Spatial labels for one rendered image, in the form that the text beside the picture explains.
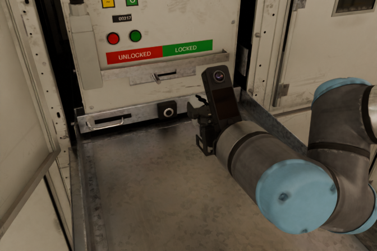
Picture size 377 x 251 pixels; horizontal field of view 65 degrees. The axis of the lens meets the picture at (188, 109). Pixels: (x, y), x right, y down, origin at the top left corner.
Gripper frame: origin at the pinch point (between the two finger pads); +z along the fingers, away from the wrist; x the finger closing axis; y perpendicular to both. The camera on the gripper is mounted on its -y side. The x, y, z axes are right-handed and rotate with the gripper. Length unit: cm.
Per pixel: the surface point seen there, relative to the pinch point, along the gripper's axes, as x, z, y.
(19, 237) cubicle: -52, 28, 48
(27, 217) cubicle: -48, 27, 40
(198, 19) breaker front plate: 11.1, 23.8, -13.8
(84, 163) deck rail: -26.9, 15.8, 19.7
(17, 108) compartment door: -38.8, 16.2, 1.3
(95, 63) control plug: -19.6, 13.6, -7.3
